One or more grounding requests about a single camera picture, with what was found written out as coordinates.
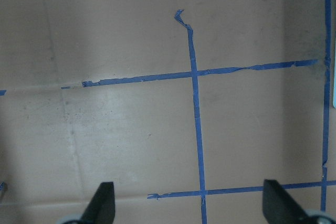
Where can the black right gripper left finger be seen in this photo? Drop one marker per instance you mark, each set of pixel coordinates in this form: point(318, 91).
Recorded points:
point(101, 208)

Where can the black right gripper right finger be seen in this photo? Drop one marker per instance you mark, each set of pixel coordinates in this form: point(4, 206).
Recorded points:
point(279, 207)

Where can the light blue plastic bin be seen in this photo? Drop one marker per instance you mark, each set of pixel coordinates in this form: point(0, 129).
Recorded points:
point(334, 89)

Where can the brown paper table cover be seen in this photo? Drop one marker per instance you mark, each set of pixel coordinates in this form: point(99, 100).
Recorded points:
point(186, 105)

